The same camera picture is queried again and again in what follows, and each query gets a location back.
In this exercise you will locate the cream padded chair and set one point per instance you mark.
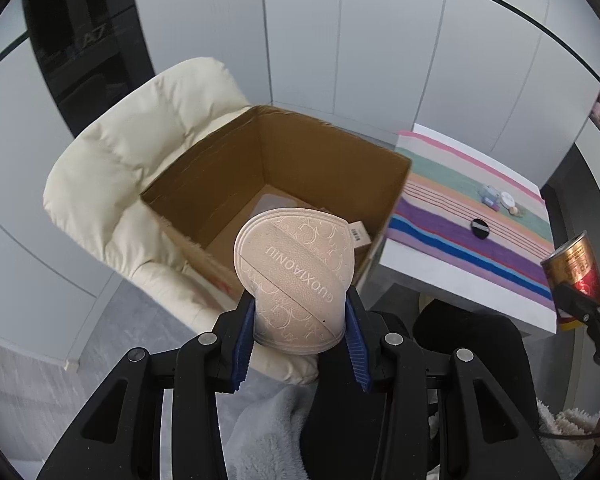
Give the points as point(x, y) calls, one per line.
point(110, 175)

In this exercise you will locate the white curved counter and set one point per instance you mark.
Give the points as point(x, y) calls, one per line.
point(597, 160)

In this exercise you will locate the small white box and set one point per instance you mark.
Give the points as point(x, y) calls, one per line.
point(358, 232)

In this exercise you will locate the clear square plastic lid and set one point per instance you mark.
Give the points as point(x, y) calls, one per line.
point(280, 201)

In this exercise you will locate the small blue-grey toy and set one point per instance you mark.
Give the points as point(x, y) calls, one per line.
point(489, 194)

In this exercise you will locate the striped multicolour cloth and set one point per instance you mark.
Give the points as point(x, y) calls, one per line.
point(455, 250)

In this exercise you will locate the black glossy panel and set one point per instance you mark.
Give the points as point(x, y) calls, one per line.
point(80, 35)

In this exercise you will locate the small pastel trinket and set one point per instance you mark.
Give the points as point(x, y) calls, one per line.
point(515, 210)

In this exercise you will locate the beige powder puff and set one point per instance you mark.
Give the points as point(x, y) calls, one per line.
point(290, 270)

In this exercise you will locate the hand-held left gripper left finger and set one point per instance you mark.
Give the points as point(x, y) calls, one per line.
point(245, 330)

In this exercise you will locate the gold and red can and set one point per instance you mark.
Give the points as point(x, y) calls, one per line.
point(577, 265)

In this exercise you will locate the white low table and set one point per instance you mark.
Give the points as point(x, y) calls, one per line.
point(455, 287)

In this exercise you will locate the black round compact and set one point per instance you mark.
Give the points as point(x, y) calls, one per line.
point(479, 228)

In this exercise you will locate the white round compact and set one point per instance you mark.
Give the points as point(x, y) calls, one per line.
point(506, 199)

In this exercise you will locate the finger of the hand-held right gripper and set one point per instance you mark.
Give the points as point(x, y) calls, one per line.
point(580, 310)

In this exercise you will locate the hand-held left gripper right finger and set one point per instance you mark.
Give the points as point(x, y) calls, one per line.
point(355, 345)

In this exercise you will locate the grey fleece blanket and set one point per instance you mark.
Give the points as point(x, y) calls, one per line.
point(270, 435)

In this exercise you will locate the brown cardboard box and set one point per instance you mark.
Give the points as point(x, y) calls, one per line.
point(220, 170)

